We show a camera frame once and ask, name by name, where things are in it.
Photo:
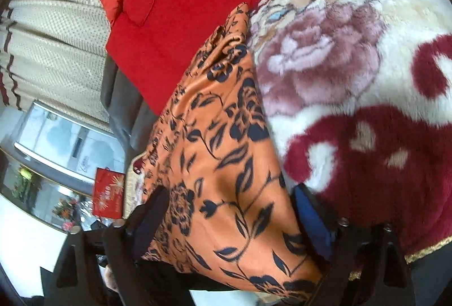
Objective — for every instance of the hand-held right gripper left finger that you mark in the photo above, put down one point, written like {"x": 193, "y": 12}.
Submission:
{"x": 151, "y": 217}

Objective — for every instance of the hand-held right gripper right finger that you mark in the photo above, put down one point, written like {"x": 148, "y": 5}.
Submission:
{"x": 312, "y": 221}

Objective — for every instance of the orange floral garment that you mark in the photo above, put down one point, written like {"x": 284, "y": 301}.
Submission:
{"x": 226, "y": 186}

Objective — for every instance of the red gift bag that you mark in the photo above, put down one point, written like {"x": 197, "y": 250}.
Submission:
{"x": 107, "y": 193}

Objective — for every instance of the flower bouquet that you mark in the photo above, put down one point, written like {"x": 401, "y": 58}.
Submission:
{"x": 65, "y": 209}

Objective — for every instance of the grey headboard cushion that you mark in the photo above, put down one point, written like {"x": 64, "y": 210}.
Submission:
{"x": 120, "y": 108}

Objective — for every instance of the glass window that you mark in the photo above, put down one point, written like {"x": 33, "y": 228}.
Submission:
{"x": 53, "y": 129}

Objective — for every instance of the floral fleece blanket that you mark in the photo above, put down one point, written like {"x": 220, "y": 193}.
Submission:
{"x": 353, "y": 45}

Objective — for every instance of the red cloth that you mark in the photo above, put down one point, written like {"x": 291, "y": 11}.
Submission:
{"x": 197, "y": 27}

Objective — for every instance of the beige curtain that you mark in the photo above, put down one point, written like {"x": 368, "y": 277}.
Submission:
{"x": 53, "y": 27}

